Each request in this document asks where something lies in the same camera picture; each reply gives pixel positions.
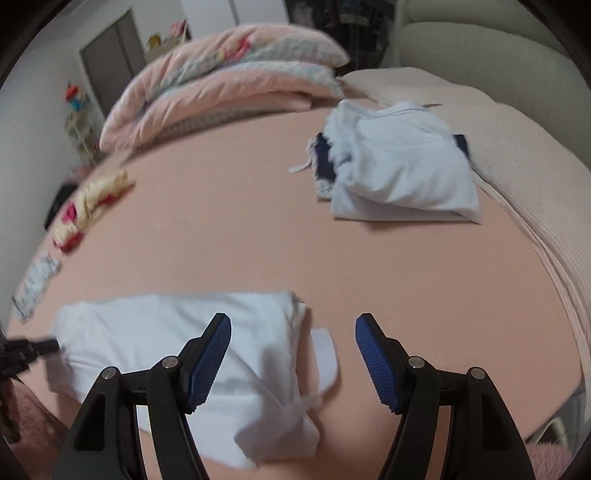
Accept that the cream and magenta garment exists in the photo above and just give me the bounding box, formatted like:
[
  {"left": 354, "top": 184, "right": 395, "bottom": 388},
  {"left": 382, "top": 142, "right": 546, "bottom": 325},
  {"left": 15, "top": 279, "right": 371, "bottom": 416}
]
[{"left": 52, "top": 168, "right": 136, "bottom": 254}]

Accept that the person's left forearm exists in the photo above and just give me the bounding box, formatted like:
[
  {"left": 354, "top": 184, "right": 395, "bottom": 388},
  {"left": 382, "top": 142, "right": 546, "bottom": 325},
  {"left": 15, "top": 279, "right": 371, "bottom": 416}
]
[{"left": 7, "top": 381, "right": 70, "bottom": 455}]

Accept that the dark glass wardrobe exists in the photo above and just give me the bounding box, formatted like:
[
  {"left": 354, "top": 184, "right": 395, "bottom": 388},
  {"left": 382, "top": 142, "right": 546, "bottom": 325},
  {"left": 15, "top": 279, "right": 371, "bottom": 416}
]
[{"left": 284, "top": 0, "right": 398, "bottom": 77}]

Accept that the folded white garment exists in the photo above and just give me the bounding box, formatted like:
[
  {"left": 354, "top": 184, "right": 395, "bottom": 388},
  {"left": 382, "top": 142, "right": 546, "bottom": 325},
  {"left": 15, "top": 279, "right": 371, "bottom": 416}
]
[{"left": 288, "top": 99, "right": 482, "bottom": 225}]

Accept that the red and blue wall plush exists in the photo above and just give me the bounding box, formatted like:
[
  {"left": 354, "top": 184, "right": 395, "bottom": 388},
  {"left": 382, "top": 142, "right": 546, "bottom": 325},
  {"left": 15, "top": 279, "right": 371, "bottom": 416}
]
[{"left": 65, "top": 83, "right": 90, "bottom": 112}]

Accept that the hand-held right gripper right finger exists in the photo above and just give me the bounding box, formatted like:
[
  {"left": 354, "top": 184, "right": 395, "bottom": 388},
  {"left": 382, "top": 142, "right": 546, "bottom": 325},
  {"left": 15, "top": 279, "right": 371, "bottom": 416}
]
[{"left": 355, "top": 313, "right": 539, "bottom": 480}]

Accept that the grey door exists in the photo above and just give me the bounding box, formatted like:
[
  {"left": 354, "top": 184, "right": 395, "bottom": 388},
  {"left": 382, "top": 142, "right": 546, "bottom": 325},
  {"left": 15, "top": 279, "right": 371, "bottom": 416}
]
[{"left": 79, "top": 10, "right": 148, "bottom": 93}]

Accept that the grey-green padded headboard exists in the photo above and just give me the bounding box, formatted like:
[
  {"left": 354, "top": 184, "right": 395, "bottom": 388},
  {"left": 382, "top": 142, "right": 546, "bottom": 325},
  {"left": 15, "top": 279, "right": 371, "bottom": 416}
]
[{"left": 397, "top": 7, "right": 591, "bottom": 153}]

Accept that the bed with pink sheet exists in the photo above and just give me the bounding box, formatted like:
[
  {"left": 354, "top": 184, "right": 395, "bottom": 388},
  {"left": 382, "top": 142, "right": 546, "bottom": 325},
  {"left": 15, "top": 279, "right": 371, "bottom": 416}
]
[{"left": 7, "top": 99, "right": 583, "bottom": 480}]

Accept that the light blue patterned garment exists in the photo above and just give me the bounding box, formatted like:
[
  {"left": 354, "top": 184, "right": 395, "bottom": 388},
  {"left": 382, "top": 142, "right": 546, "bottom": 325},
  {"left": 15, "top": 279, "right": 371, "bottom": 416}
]
[{"left": 11, "top": 253, "right": 63, "bottom": 322}]

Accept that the folded pink quilt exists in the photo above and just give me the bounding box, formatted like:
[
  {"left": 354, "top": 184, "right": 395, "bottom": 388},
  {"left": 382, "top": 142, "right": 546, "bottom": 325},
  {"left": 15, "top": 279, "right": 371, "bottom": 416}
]
[{"left": 99, "top": 23, "right": 352, "bottom": 153}]

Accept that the white shelf rack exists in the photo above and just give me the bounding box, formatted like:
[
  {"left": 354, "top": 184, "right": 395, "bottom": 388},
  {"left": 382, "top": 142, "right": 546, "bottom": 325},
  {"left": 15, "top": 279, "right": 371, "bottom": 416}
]
[{"left": 65, "top": 111, "right": 109, "bottom": 164}]

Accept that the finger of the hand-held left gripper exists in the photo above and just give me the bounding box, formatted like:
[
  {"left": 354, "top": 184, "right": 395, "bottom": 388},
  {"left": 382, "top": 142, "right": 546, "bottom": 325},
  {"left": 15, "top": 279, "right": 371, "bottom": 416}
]
[{"left": 19, "top": 338, "right": 61, "bottom": 360}]

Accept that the black bag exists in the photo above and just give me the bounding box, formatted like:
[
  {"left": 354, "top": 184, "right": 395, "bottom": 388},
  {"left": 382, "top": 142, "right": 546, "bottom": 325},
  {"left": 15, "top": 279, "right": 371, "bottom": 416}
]
[{"left": 44, "top": 183, "right": 77, "bottom": 230}]

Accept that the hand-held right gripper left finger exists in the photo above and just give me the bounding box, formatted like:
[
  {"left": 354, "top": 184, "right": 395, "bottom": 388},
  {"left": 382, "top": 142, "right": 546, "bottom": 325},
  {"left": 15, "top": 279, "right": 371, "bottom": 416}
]
[{"left": 53, "top": 312, "right": 232, "bottom": 480}]

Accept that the pink fluffy robe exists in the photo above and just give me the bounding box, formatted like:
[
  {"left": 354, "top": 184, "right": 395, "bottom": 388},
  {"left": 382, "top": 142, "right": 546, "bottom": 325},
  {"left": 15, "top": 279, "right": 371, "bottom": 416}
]
[{"left": 531, "top": 440, "right": 578, "bottom": 467}]

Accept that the white garment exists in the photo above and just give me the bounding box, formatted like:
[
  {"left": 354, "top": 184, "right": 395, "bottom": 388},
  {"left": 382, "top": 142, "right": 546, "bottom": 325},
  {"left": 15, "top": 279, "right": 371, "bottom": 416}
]
[
  {"left": 46, "top": 290, "right": 342, "bottom": 469},
  {"left": 288, "top": 99, "right": 482, "bottom": 225}
]

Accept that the white cabinet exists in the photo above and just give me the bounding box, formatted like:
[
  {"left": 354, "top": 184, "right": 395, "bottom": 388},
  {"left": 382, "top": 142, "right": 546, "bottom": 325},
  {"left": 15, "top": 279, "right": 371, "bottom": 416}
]
[{"left": 180, "top": 0, "right": 287, "bottom": 38}]

